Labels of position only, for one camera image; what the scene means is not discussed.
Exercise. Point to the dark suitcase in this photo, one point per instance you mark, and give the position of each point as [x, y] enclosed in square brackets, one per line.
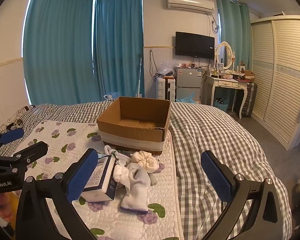
[250, 97]

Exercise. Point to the large clear water bottle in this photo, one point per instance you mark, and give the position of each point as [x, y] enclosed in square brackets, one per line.
[110, 97]

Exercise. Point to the clear plastic bag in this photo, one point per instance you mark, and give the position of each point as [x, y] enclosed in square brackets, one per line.
[166, 68]

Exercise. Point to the oval white mirror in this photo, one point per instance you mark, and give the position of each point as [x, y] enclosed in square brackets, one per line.
[225, 53]

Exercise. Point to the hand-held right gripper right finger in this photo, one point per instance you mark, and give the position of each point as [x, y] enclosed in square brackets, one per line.
[216, 177]

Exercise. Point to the blue plastic basket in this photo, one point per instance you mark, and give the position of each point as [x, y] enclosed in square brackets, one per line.
[221, 105]

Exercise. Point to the white stick vacuum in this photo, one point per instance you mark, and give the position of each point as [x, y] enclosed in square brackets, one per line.
[139, 80]

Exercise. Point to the cream louvered wardrobe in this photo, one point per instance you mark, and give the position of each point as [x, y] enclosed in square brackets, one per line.
[277, 80]

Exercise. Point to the blue plastic bag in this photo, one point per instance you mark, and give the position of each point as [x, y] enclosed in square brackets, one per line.
[187, 98]

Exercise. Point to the white dressing table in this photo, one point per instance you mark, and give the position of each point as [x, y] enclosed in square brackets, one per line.
[225, 83]

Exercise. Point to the cream sock ball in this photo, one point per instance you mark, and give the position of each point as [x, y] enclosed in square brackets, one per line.
[146, 161]

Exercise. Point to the grey sock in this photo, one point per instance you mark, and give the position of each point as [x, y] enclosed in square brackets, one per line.
[153, 178]

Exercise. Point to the grey checkered bed sheet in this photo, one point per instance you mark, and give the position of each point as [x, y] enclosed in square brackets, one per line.
[215, 135]

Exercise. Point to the long white sock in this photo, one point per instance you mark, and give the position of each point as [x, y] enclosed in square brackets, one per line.
[136, 190]

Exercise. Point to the black wall television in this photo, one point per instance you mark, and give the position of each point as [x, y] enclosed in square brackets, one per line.
[193, 45]

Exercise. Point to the light teal curtain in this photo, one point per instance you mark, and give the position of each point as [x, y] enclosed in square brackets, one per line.
[236, 30]

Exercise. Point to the wide teal curtain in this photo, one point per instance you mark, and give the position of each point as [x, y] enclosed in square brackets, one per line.
[60, 42]

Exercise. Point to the brown cardboard box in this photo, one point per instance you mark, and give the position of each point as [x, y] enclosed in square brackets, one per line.
[150, 110]

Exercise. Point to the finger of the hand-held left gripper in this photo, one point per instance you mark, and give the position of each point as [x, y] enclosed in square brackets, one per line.
[32, 151]
[12, 135]

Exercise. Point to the white air conditioner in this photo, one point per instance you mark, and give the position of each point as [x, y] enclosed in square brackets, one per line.
[190, 3]

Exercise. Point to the grey mini fridge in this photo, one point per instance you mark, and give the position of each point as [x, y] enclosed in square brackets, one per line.
[188, 80]

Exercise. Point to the white ribbed suitcase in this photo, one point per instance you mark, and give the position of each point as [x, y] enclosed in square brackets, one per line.
[162, 88]

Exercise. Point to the floral quilted mat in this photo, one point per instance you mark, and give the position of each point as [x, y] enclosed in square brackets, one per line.
[52, 140]

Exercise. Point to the blue white tissue pack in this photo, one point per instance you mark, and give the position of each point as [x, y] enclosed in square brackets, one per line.
[102, 180]

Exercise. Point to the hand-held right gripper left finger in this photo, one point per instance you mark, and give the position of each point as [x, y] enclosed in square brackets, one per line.
[82, 177]

